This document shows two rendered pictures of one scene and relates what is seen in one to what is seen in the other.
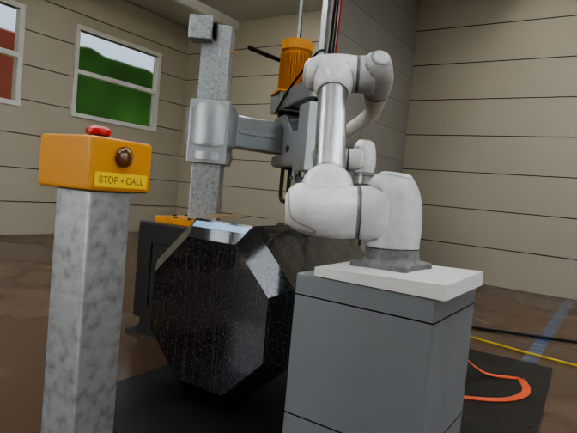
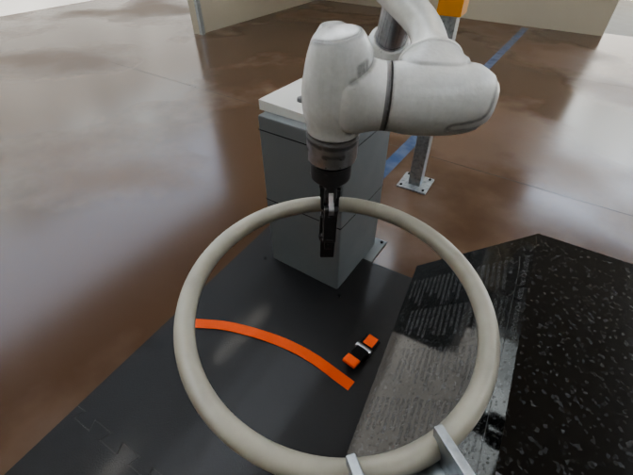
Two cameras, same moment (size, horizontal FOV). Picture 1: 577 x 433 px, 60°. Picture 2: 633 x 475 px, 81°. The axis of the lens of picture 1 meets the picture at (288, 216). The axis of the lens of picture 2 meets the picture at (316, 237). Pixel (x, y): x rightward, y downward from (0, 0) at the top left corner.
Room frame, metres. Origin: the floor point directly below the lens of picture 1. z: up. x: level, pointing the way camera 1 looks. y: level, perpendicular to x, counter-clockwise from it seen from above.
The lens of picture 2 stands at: (2.92, -0.35, 1.42)
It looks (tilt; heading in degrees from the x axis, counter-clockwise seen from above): 42 degrees down; 180
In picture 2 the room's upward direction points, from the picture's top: straight up
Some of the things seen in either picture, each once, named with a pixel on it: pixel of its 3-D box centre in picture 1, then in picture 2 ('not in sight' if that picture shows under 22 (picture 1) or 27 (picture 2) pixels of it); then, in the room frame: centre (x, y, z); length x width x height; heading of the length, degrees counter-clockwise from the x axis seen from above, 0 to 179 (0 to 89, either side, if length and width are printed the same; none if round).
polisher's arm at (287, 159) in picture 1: (300, 147); not in sight; (3.55, -0.04, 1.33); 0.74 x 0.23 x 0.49; 17
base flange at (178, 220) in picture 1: (203, 221); not in sight; (3.41, 0.57, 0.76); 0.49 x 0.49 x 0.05; 59
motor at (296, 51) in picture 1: (297, 69); not in sight; (3.81, 0.03, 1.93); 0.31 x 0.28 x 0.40; 107
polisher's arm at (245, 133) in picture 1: (237, 132); not in sight; (3.53, 0.41, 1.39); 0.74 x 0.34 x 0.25; 127
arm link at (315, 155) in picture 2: (363, 179); (332, 144); (2.33, -0.33, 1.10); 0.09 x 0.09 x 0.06
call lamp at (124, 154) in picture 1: (124, 156); not in sight; (0.77, 0.26, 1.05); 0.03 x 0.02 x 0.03; 149
